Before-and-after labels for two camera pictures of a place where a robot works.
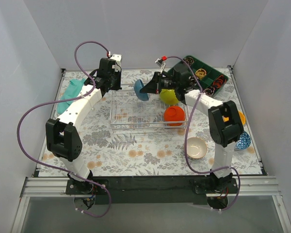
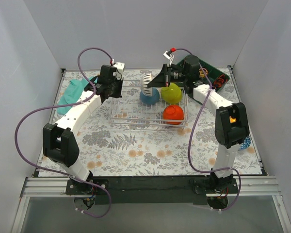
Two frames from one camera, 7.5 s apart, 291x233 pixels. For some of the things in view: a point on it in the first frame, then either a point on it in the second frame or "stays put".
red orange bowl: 174,116 stays put
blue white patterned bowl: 244,141 stays put
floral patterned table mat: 121,135 stays put
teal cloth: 72,90 stays put
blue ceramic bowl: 138,85 → 150,99
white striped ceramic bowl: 196,147 → 146,78
